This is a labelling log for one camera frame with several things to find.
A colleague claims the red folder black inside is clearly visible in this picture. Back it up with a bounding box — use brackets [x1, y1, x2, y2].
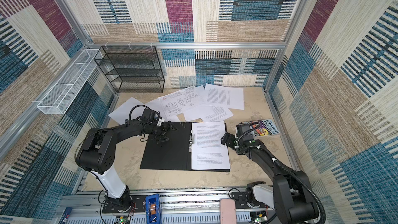
[139, 121, 231, 173]

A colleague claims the printed text sheet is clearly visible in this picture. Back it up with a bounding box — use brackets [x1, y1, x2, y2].
[191, 121, 230, 172]

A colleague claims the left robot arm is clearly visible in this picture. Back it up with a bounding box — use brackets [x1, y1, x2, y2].
[75, 104, 178, 213]

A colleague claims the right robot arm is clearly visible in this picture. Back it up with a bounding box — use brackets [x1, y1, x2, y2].
[220, 122, 326, 224]

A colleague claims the diagram drawing sheet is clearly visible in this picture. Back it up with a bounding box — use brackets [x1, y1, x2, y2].
[159, 86, 205, 117]

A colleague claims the blank white sheet front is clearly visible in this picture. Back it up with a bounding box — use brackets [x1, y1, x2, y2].
[145, 99, 180, 122]

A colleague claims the blank white sheet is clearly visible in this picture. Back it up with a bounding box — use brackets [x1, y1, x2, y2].
[108, 97, 142, 125]
[145, 99, 180, 122]

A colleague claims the colourful comic book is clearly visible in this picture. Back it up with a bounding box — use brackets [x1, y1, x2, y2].
[248, 119, 280, 138]

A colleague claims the text sheet under pile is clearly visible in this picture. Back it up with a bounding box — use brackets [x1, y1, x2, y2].
[183, 105, 233, 122]

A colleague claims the blank white sheet left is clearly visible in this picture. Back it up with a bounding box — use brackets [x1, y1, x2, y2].
[108, 97, 142, 125]

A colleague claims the pink phone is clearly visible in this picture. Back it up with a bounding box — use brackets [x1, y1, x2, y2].
[220, 199, 237, 224]

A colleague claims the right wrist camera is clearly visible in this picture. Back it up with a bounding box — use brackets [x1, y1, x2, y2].
[235, 122, 251, 138]

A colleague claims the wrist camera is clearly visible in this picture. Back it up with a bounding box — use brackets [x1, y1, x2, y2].
[141, 108, 160, 123]
[235, 122, 251, 138]

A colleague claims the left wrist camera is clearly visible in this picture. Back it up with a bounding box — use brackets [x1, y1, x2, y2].
[141, 108, 160, 123]

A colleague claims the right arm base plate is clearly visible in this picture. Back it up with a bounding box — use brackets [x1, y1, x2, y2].
[228, 190, 268, 209]

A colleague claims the black wire mesh shelf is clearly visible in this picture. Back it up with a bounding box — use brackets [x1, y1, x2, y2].
[94, 46, 165, 93]

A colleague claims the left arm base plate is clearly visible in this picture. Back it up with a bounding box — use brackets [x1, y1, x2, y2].
[102, 195, 147, 214]

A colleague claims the blue box on rail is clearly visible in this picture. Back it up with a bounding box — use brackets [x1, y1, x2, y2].
[146, 194, 162, 224]

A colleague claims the white wire mesh tray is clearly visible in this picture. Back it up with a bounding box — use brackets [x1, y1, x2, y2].
[37, 49, 98, 115]

